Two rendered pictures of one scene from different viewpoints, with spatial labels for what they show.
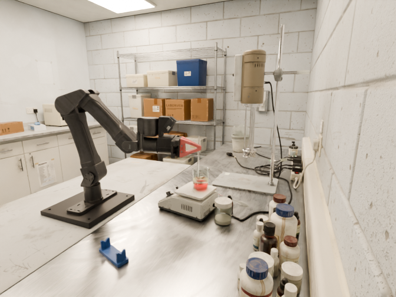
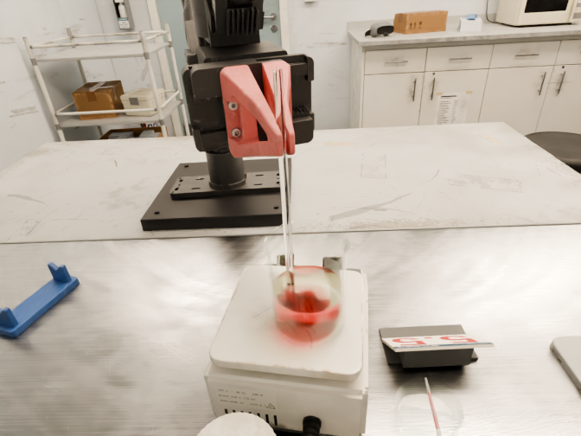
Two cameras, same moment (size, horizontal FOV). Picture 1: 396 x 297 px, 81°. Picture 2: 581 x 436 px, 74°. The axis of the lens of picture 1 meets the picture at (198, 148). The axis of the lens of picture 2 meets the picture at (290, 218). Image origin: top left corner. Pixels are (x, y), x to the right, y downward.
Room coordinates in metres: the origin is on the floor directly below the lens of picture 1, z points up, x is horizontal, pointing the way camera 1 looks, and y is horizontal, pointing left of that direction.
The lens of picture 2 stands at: (0.73, -0.23, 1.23)
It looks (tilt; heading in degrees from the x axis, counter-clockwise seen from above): 31 degrees down; 70
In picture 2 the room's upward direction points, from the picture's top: 3 degrees counter-clockwise
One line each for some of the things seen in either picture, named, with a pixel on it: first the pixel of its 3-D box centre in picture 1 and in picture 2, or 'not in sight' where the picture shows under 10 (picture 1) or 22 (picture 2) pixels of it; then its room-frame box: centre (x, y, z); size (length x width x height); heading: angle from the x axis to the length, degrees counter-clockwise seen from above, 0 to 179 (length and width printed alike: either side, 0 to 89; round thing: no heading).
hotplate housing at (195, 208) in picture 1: (190, 199); (299, 325); (0.83, 0.03, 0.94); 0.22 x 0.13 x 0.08; 59
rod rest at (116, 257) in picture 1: (112, 250); (35, 295); (0.56, 0.23, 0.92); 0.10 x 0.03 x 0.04; 50
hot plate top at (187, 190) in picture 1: (195, 190); (293, 313); (0.81, 0.01, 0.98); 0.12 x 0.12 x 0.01; 59
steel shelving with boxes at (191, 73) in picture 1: (171, 121); not in sight; (3.28, 0.37, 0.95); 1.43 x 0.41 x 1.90; 67
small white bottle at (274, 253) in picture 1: (273, 261); not in sight; (0.49, -0.18, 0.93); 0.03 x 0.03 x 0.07
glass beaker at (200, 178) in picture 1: (201, 178); (307, 287); (0.82, -0.01, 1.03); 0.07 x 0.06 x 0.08; 64
